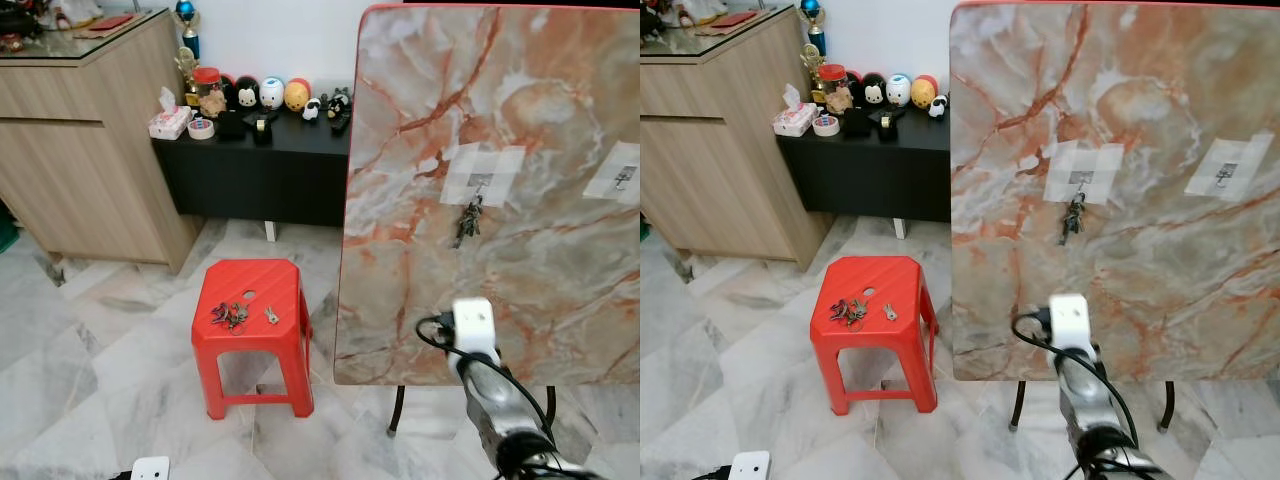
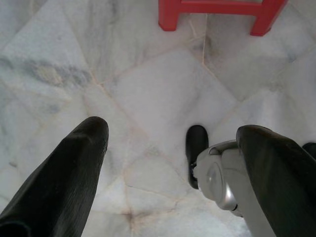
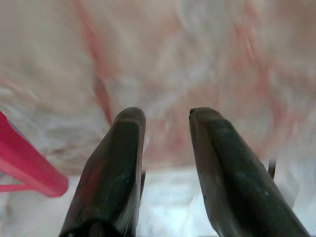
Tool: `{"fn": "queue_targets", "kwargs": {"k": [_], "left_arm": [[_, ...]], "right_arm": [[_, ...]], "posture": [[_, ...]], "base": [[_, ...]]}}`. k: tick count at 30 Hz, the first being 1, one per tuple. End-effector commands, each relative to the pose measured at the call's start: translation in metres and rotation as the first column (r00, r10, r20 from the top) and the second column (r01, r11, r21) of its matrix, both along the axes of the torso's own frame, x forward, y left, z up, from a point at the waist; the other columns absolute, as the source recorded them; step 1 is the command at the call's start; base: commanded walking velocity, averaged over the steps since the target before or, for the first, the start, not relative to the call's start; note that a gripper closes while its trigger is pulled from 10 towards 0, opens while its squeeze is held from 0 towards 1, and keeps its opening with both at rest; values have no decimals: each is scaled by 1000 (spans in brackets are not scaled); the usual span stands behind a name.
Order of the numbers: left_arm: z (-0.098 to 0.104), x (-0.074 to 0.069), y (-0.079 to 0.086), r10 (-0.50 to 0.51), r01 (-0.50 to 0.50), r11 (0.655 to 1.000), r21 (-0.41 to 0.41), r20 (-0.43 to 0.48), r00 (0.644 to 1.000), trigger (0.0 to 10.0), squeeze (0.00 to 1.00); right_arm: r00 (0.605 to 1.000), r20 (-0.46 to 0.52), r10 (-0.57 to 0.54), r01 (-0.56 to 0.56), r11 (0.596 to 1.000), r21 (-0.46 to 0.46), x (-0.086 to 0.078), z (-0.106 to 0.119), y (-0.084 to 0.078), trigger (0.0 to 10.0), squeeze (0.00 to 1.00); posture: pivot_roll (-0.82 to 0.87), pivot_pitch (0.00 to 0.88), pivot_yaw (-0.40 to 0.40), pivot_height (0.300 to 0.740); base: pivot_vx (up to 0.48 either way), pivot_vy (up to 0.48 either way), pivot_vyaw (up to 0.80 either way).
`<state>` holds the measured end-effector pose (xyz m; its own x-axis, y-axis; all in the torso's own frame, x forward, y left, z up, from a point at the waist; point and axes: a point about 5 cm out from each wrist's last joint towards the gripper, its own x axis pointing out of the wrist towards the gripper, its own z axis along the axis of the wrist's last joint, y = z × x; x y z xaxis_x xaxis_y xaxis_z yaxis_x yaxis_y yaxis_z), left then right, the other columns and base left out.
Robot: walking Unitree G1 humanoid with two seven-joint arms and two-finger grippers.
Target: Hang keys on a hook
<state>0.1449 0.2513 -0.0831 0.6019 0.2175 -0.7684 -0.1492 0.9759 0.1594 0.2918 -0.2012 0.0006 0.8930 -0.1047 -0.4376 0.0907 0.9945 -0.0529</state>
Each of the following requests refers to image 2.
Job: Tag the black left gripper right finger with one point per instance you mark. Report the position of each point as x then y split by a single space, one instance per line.
284 187

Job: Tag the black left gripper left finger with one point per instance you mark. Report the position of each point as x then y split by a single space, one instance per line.
61 177

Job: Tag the black robot right foot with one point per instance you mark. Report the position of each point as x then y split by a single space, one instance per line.
311 148

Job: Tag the black robot foot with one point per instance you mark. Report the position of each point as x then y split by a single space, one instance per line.
196 140
311 148

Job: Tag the silver robot left leg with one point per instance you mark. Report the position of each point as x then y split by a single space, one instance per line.
222 177

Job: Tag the black robot left foot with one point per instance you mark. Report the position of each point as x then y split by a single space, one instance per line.
196 140

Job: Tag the red plastic stool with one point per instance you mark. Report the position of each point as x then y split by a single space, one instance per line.
217 8

